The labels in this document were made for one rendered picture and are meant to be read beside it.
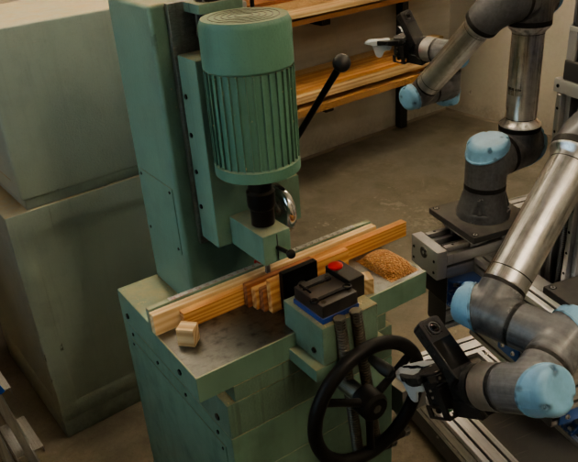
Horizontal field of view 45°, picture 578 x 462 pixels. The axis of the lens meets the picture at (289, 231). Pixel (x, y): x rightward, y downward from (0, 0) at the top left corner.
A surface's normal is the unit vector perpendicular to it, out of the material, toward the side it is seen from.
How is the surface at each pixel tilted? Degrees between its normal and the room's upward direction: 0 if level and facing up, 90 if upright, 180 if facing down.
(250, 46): 90
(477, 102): 90
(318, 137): 90
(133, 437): 0
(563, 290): 0
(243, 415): 90
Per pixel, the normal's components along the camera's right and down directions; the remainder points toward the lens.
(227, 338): -0.07, -0.88
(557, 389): 0.46, -0.14
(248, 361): 0.57, 0.35
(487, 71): -0.79, 0.33
